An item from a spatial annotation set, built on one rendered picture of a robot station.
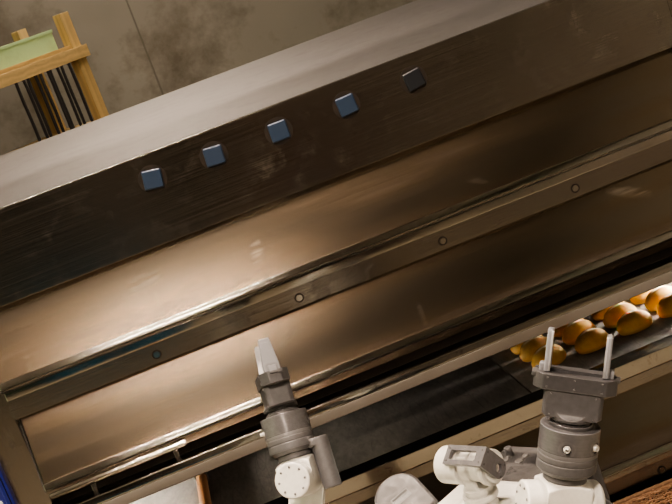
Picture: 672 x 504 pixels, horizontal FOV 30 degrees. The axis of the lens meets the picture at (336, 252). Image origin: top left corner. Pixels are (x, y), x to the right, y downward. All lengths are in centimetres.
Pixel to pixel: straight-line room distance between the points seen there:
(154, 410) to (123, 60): 711
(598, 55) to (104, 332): 134
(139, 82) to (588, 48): 714
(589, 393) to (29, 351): 151
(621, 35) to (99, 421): 155
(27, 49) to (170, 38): 184
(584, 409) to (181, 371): 137
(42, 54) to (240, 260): 565
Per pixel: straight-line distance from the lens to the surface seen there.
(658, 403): 328
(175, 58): 992
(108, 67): 993
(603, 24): 307
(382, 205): 293
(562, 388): 181
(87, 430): 299
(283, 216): 291
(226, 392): 296
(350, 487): 309
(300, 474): 223
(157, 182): 285
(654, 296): 348
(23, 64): 824
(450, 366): 290
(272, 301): 293
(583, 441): 182
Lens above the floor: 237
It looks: 13 degrees down
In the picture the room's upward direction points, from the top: 20 degrees counter-clockwise
